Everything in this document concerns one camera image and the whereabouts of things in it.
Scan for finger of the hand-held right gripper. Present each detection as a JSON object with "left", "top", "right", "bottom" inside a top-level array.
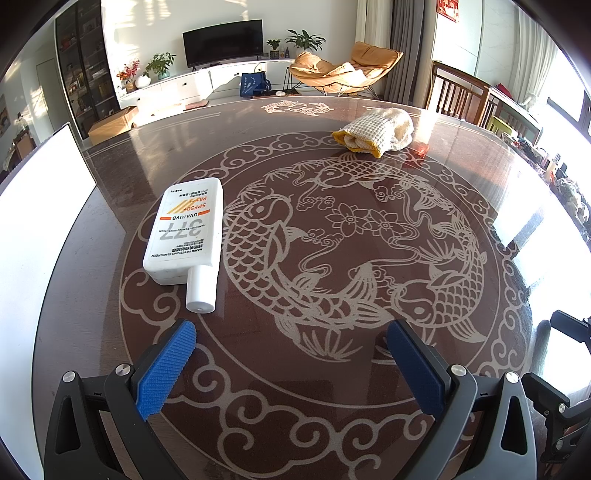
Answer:
[
  {"left": 522, "top": 372, "right": 591, "bottom": 463},
  {"left": 549, "top": 310, "right": 591, "bottom": 345}
]

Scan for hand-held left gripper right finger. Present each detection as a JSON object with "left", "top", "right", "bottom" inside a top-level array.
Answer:
[{"left": 385, "top": 320, "right": 543, "bottom": 480}]

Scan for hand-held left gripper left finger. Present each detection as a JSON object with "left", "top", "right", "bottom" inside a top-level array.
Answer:
[{"left": 44, "top": 319, "right": 197, "bottom": 480}]

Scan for white sunscreen bottle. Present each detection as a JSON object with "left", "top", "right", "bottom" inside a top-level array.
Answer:
[{"left": 142, "top": 178, "right": 225, "bottom": 313}]

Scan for cluttered side shelf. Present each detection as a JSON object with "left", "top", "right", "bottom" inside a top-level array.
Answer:
[{"left": 508, "top": 134, "right": 591, "bottom": 222}]

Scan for dark wooden dining chair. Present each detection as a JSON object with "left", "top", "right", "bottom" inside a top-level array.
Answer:
[
  {"left": 480, "top": 88, "right": 546, "bottom": 144},
  {"left": 425, "top": 61, "right": 492, "bottom": 125}
]

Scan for cream waffle-weave towel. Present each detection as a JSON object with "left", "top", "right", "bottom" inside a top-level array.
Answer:
[{"left": 331, "top": 107, "right": 415, "bottom": 160}]

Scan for brown cardboard box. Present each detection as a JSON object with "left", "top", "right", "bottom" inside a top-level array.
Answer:
[{"left": 88, "top": 105, "right": 139, "bottom": 146}]

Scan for white television cabinet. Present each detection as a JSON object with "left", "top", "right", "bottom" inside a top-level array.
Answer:
[{"left": 115, "top": 58, "right": 296, "bottom": 109}]

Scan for red flowers in vase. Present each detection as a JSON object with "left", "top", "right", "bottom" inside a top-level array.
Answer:
[{"left": 116, "top": 60, "right": 141, "bottom": 93}]

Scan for blue tote bag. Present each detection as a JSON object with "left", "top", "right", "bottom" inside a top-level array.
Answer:
[{"left": 240, "top": 71, "right": 272, "bottom": 99}]

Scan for bushy green potted plant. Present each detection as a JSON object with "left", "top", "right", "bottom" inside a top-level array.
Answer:
[{"left": 142, "top": 52, "right": 177, "bottom": 83}]

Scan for orange lounge chair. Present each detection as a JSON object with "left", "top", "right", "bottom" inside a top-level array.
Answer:
[{"left": 288, "top": 41, "right": 404, "bottom": 95}]

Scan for grey curtain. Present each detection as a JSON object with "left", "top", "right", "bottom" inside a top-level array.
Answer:
[{"left": 383, "top": 0, "right": 439, "bottom": 109}]

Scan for dark glass display cabinet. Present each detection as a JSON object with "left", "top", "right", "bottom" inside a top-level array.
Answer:
[{"left": 54, "top": 0, "right": 118, "bottom": 139}]

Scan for black flat television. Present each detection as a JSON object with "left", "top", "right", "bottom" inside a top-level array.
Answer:
[{"left": 182, "top": 18, "right": 265, "bottom": 70}]

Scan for large leafy potted plant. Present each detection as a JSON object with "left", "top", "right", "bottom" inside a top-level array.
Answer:
[{"left": 285, "top": 28, "right": 326, "bottom": 58}]

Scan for white sheer curtain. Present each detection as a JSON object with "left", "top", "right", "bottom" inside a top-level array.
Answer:
[{"left": 355, "top": 0, "right": 384, "bottom": 47}]

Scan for red wall hanging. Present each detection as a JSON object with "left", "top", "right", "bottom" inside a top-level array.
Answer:
[{"left": 436, "top": 0, "right": 462, "bottom": 23}]

